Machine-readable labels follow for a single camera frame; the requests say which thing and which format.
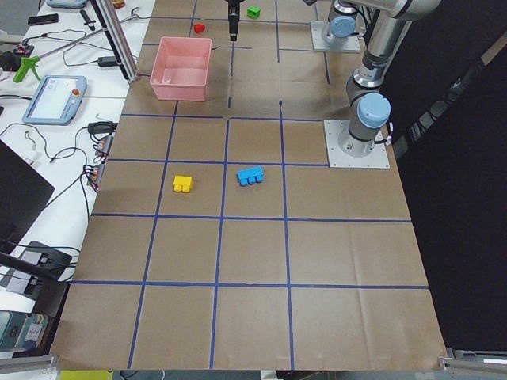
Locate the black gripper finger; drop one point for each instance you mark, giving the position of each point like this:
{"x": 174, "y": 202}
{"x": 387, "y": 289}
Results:
{"x": 233, "y": 14}

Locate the green toy block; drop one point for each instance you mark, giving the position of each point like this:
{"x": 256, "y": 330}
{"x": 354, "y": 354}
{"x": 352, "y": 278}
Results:
{"x": 253, "y": 12}

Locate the blue toy block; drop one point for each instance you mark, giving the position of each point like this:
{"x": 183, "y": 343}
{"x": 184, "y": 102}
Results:
{"x": 249, "y": 176}

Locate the pink plastic box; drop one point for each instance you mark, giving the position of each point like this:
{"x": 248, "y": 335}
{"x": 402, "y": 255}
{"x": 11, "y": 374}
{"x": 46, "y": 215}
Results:
{"x": 181, "y": 69}

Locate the red toy block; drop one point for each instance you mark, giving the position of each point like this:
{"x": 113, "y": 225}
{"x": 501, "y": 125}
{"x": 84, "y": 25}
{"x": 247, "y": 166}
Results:
{"x": 199, "y": 28}

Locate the black power adapter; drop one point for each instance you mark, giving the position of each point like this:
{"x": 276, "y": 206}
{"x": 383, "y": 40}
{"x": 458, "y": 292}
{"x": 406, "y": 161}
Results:
{"x": 107, "y": 61}

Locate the yellow toy block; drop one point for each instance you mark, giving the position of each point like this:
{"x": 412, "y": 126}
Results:
{"x": 182, "y": 183}

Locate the black smartphone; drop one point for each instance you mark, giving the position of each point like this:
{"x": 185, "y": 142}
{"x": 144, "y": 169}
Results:
{"x": 43, "y": 19}

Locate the left teach pendant tablet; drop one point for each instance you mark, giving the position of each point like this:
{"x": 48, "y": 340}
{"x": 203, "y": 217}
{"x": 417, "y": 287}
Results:
{"x": 56, "y": 100}

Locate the black monitor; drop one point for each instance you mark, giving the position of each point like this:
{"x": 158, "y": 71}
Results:
{"x": 24, "y": 194}

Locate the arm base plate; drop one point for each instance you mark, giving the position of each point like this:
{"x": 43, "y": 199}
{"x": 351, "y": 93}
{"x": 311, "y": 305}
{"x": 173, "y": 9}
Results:
{"x": 323, "y": 40}
{"x": 345, "y": 152}

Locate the aluminium frame post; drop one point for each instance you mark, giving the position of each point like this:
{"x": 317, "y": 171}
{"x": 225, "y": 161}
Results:
{"x": 110, "y": 22}

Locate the green handled reach grabber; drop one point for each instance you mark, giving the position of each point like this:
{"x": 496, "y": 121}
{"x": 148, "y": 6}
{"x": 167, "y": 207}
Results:
{"x": 30, "y": 63}

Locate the usb hub with cables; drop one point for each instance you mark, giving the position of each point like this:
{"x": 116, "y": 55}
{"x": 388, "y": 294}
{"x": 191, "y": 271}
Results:
{"x": 94, "y": 171}

